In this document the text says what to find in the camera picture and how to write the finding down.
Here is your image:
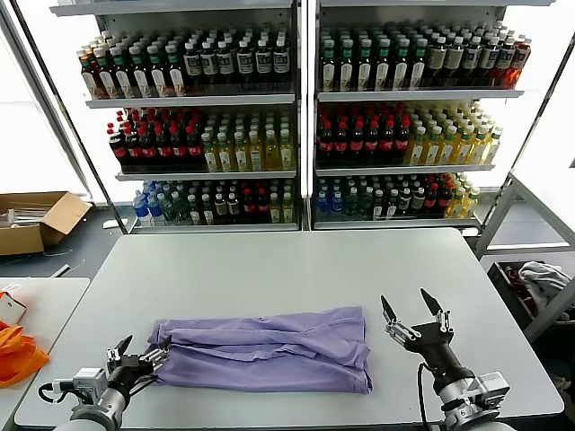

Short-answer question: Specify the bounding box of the grey metal frame cart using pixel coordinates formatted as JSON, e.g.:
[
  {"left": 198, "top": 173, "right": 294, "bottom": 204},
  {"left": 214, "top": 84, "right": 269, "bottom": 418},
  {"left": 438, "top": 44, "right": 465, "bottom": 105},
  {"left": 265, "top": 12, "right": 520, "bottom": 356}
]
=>
[{"left": 473, "top": 172, "right": 575, "bottom": 345}]

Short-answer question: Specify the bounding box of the dark bottle blue-print label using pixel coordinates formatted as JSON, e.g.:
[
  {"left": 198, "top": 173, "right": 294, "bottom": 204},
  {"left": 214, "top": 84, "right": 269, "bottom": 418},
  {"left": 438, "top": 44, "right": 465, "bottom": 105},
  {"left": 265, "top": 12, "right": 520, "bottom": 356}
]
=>
[
  {"left": 201, "top": 40, "right": 220, "bottom": 87},
  {"left": 272, "top": 39, "right": 291, "bottom": 85},
  {"left": 217, "top": 40, "right": 236, "bottom": 86},
  {"left": 462, "top": 37, "right": 482, "bottom": 88},
  {"left": 496, "top": 38, "right": 517, "bottom": 88},
  {"left": 236, "top": 40, "right": 256, "bottom": 85},
  {"left": 255, "top": 40, "right": 274, "bottom": 85},
  {"left": 183, "top": 40, "right": 204, "bottom": 89},
  {"left": 479, "top": 37, "right": 500, "bottom": 88}
]

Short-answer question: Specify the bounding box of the orange cloth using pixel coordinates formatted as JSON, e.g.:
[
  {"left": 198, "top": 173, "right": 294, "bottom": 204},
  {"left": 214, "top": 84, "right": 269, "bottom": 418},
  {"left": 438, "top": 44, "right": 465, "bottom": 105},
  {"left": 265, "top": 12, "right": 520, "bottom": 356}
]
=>
[{"left": 0, "top": 321, "right": 50, "bottom": 390}]

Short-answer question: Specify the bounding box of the purple t-shirt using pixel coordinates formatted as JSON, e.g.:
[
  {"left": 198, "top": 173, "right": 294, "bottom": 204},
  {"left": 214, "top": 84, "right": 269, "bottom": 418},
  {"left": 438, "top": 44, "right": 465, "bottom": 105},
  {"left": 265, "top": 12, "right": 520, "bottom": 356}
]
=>
[{"left": 146, "top": 305, "right": 375, "bottom": 395}]

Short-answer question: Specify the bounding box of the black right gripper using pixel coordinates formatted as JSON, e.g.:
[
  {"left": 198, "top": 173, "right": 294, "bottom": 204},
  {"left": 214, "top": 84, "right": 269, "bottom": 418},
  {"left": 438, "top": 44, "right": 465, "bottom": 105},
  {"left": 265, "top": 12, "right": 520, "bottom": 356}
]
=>
[{"left": 380, "top": 287, "right": 473, "bottom": 383}]

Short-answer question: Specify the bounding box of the blue water bottle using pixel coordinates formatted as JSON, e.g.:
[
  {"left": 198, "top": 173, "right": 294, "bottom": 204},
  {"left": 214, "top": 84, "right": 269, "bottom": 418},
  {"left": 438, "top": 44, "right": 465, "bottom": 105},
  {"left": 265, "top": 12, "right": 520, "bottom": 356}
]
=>
[
  {"left": 315, "top": 187, "right": 331, "bottom": 221},
  {"left": 132, "top": 190, "right": 149, "bottom": 228},
  {"left": 330, "top": 187, "right": 345, "bottom": 221},
  {"left": 147, "top": 192, "right": 164, "bottom": 227}
]

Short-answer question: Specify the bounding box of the dark tea bottle green cap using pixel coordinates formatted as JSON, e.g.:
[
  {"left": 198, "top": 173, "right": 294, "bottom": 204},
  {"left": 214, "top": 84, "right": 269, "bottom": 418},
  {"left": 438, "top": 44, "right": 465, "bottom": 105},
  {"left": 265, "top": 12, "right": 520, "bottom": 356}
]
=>
[
  {"left": 338, "top": 39, "right": 356, "bottom": 91},
  {"left": 357, "top": 39, "right": 375, "bottom": 91},
  {"left": 393, "top": 39, "right": 411, "bottom": 90},
  {"left": 320, "top": 40, "right": 338, "bottom": 91},
  {"left": 93, "top": 48, "right": 116, "bottom": 100},
  {"left": 410, "top": 39, "right": 429, "bottom": 90},
  {"left": 165, "top": 44, "right": 186, "bottom": 98},
  {"left": 110, "top": 47, "right": 132, "bottom": 99},
  {"left": 128, "top": 46, "right": 149, "bottom": 99},
  {"left": 375, "top": 39, "right": 393, "bottom": 90},
  {"left": 147, "top": 45, "right": 167, "bottom": 98}
]

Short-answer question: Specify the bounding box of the small white orange box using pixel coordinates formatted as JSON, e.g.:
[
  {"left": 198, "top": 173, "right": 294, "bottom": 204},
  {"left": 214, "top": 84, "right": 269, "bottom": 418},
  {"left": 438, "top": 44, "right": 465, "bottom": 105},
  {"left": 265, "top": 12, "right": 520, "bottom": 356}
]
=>
[{"left": 0, "top": 290, "right": 28, "bottom": 325}]

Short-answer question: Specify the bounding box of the black storage bin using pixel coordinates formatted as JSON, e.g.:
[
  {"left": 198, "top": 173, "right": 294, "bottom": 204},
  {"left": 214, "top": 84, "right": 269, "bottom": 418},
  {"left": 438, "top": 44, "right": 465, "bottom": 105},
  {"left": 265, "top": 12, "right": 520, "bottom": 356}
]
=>
[{"left": 487, "top": 259, "right": 575, "bottom": 331}]

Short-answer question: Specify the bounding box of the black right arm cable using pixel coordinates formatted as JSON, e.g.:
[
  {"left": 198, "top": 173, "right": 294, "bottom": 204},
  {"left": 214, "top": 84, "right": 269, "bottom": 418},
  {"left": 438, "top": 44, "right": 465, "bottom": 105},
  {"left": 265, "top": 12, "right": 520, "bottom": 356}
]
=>
[{"left": 416, "top": 361, "right": 433, "bottom": 427}]

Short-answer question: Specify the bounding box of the grey white cloth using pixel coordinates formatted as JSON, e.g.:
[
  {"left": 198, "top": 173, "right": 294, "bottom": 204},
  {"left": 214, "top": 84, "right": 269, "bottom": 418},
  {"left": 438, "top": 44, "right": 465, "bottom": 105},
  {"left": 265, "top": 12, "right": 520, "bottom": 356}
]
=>
[{"left": 517, "top": 261, "right": 572, "bottom": 315}]

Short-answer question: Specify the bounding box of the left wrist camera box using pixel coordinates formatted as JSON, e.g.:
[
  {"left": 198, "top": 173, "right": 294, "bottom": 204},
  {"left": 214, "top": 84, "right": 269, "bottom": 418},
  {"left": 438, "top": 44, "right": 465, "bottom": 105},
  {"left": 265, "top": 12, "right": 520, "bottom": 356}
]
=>
[{"left": 51, "top": 366, "right": 109, "bottom": 399}]

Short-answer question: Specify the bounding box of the black diagonal frame pole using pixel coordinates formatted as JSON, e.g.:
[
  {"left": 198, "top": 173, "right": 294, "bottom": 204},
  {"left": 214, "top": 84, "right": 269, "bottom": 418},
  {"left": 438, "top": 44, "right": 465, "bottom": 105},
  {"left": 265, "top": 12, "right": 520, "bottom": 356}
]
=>
[{"left": 8, "top": 0, "right": 129, "bottom": 234}]

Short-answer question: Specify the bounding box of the open cardboard box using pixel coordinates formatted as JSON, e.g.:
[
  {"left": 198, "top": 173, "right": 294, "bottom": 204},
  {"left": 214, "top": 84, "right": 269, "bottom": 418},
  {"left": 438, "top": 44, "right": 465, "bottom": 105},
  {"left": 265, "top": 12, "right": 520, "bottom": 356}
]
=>
[{"left": 0, "top": 191, "right": 93, "bottom": 257}]

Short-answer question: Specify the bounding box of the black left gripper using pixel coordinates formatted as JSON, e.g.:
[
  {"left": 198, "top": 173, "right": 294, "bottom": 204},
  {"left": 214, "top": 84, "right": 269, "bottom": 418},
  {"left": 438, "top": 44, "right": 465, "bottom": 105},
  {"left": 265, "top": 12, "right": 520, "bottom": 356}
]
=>
[{"left": 106, "top": 334, "right": 173, "bottom": 383}]

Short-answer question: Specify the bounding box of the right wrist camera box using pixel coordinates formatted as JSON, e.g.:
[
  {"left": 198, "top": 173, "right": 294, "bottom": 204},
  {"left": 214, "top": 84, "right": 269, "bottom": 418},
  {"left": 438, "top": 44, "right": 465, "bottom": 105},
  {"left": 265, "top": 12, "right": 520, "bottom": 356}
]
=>
[{"left": 473, "top": 371, "right": 512, "bottom": 408}]

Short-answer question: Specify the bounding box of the orange-red tea bottle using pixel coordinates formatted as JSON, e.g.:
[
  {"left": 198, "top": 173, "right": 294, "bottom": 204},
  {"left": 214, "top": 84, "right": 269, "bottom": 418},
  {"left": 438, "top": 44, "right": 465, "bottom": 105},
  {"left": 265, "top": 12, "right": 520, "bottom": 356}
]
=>
[{"left": 510, "top": 39, "right": 533, "bottom": 89}]

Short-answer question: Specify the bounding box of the red cloth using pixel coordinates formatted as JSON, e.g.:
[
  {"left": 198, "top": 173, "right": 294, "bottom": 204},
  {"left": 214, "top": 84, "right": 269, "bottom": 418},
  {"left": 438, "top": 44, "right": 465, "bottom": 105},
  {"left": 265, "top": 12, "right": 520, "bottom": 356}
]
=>
[{"left": 502, "top": 265, "right": 540, "bottom": 315}]

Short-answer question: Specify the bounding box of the dark bottle beige label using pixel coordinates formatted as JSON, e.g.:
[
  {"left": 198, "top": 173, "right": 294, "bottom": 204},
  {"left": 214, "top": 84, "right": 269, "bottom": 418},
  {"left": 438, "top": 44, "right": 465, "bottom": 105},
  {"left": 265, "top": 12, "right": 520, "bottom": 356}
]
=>
[
  {"left": 428, "top": 38, "right": 447, "bottom": 89},
  {"left": 445, "top": 37, "right": 464, "bottom": 88}
]

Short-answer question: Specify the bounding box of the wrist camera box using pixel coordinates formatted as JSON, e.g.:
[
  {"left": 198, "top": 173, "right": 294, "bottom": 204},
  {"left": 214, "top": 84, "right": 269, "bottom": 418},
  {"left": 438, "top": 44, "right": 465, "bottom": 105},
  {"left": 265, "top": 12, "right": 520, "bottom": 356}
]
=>
[
  {"left": 473, "top": 371, "right": 512, "bottom": 408},
  {"left": 51, "top": 366, "right": 109, "bottom": 399}
]

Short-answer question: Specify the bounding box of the grey diagonal frame pole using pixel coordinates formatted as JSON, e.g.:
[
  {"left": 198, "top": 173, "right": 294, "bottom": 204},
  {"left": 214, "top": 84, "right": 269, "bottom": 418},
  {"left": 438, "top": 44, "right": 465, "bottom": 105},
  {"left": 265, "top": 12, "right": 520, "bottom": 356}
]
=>
[{"left": 0, "top": 8, "right": 93, "bottom": 201}]

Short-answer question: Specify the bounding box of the grey metal shelf rack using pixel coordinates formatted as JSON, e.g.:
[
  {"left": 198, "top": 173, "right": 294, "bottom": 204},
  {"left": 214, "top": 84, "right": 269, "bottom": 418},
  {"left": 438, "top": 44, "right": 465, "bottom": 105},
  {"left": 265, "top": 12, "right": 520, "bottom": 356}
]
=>
[
  {"left": 307, "top": 0, "right": 558, "bottom": 233},
  {"left": 49, "top": 0, "right": 303, "bottom": 234}
]

